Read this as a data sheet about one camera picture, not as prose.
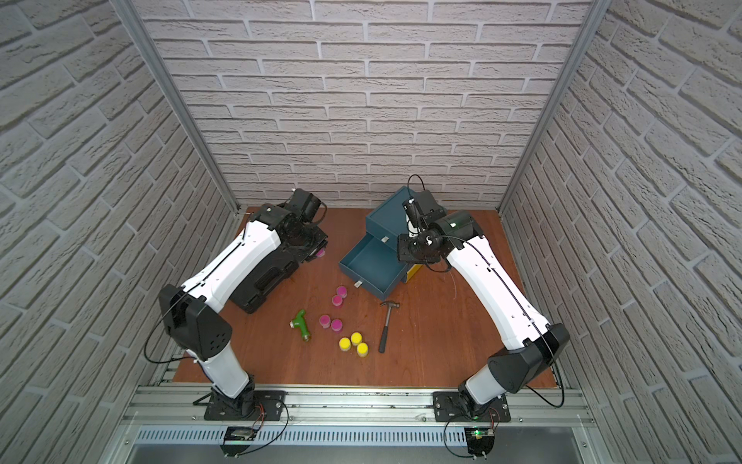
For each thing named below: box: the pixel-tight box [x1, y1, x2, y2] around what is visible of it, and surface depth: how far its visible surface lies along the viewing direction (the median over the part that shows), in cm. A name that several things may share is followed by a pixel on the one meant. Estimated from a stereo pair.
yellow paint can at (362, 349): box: [355, 341, 370, 358], surface depth 83 cm
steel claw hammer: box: [378, 300, 401, 354], surface depth 89 cm
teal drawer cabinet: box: [340, 185, 415, 301], surface depth 90 cm
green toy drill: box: [288, 309, 312, 343], surface depth 88 cm
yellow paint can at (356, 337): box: [349, 330, 364, 347], surface depth 85 cm
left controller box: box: [219, 426, 256, 459], surface depth 71 cm
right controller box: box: [463, 426, 495, 462], surface depth 72 cm
